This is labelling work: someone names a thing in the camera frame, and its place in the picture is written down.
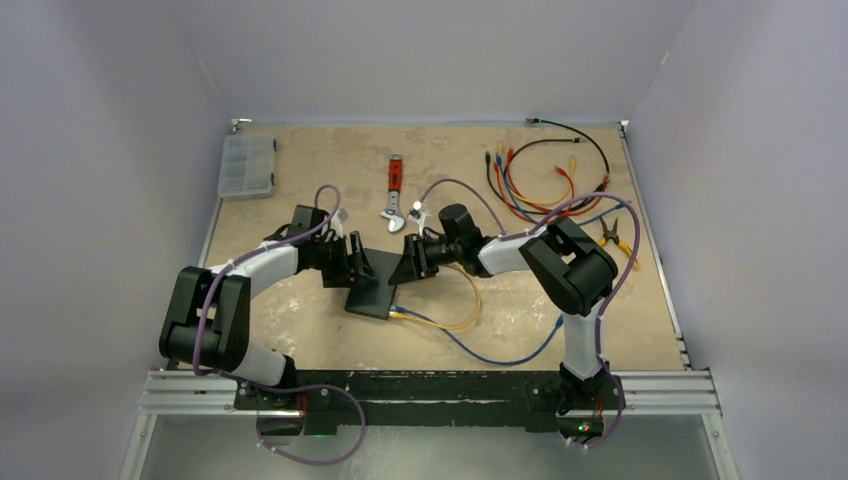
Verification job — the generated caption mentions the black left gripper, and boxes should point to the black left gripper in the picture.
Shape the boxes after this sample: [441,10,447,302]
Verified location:
[312,232,375,288]

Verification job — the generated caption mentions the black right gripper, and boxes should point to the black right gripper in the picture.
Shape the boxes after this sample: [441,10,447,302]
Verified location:
[389,231,463,284]

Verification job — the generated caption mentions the black network switch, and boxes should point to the black network switch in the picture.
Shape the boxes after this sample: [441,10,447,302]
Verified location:
[344,248,401,320]

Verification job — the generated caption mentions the black braided cable teal plug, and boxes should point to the black braided cable teal plug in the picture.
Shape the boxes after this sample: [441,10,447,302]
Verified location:
[487,117,611,222]

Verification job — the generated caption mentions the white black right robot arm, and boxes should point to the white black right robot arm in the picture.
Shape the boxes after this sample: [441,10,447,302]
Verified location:
[388,203,618,411]

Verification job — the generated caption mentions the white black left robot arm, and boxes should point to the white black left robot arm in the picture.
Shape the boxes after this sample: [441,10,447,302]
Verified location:
[158,205,399,409]

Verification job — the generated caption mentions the clear plastic organizer box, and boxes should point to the clear plastic organizer box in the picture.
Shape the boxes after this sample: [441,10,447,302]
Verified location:
[217,132,277,199]

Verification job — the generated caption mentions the yellow black pliers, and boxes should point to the yellow black pliers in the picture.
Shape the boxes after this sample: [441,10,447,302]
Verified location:
[598,217,639,269]

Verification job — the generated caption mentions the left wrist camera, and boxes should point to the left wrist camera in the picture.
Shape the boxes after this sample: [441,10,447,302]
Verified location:
[322,208,349,240]

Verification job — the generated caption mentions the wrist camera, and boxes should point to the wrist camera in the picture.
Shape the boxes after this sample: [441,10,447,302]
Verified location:
[322,208,349,240]
[407,200,430,235]

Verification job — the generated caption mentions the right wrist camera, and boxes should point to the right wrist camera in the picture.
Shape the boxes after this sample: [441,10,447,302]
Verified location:
[407,200,430,235]

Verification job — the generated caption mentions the silver adjustable wrench red handle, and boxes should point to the silver adjustable wrench red handle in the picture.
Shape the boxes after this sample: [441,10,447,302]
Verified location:
[380,153,405,234]

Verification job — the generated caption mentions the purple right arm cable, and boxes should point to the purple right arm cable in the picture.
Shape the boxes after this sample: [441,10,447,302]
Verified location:
[417,178,643,453]

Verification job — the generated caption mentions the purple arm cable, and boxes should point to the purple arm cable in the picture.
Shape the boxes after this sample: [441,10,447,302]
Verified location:
[417,178,643,453]
[190,184,368,469]

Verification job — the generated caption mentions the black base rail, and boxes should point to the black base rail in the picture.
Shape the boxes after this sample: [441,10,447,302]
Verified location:
[234,369,626,439]

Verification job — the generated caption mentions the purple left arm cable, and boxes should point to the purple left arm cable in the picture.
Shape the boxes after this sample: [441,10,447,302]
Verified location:
[190,184,368,469]

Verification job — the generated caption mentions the aluminium frame rail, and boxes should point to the aluminium frame rail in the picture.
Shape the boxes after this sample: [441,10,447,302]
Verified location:
[119,370,739,479]

